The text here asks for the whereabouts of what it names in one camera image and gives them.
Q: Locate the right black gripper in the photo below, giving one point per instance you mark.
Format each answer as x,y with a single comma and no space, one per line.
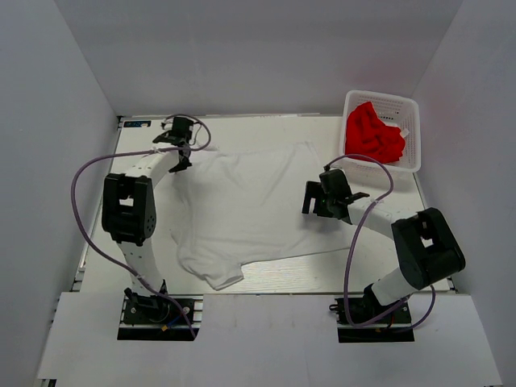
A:
315,190

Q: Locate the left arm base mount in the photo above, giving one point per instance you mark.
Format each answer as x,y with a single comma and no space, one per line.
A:
155,319

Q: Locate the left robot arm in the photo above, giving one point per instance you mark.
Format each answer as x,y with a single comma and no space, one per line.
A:
129,208

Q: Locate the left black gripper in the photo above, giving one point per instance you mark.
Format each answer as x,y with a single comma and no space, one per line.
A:
181,166

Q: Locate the white plastic basket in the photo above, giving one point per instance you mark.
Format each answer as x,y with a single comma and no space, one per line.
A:
393,111

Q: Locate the red t shirt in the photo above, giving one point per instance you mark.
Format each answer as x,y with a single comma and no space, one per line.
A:
367,135

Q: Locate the white t shirt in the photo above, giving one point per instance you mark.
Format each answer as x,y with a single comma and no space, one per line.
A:
233,209

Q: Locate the blue table label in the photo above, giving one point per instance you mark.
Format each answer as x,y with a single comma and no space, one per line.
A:
137,123

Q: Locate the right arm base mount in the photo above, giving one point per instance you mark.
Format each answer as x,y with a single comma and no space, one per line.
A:
395,327

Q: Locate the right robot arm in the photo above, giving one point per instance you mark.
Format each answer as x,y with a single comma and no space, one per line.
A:
427,250

